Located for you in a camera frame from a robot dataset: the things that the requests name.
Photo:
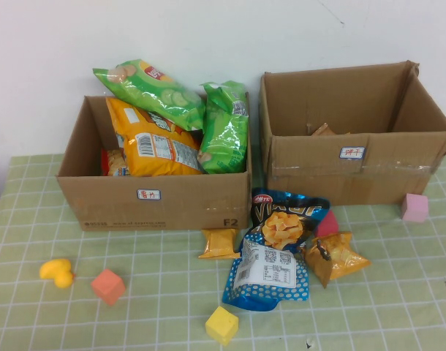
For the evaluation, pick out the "orange foam cube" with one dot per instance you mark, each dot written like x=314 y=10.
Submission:
x=107 y=287

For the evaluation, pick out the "red snack bag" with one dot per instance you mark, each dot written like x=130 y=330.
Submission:
x=115 y=161

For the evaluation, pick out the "blue chips snack bag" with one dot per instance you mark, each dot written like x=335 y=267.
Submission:
x=281 y=226

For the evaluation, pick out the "red foam cube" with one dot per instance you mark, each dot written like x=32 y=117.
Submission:
x=329 y=223

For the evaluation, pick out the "dark orange small snack packet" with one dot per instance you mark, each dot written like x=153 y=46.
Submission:
x=318 y=268

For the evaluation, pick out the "green cucumber Lay's chips bag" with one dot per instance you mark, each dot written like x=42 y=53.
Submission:
x=153 y=87

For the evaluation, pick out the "green checkered tablecloth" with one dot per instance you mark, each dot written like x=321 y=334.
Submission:
x=153 y=278

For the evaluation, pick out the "white label sticker blue border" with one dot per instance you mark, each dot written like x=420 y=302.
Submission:
x=148 y=194
x=352 y=153

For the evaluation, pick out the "brown orange small snack packet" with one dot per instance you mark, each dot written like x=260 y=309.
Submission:
x=323 y=130

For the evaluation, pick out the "yellow foam cube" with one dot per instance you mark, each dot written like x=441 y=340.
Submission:
x=221 y=325

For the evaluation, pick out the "yellow rubber duck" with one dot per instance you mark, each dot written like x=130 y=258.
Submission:
x=58 y=272

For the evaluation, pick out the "large orange chips bag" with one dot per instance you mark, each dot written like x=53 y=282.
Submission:
x=150 y=161

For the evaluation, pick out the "yellow small snack packet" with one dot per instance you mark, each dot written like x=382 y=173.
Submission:
x=349 y=259

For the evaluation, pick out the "pink foam cube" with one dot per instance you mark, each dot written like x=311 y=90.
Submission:
x=415 y=208

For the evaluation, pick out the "cardboard box with taped flaps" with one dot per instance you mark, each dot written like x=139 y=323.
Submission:
x=318 y=183

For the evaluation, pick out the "green chips bag with barcode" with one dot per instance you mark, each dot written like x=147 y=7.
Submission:
x=223 y=139

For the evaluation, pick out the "cardboard box with F2 print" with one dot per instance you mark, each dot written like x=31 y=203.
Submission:
x=135 y=215

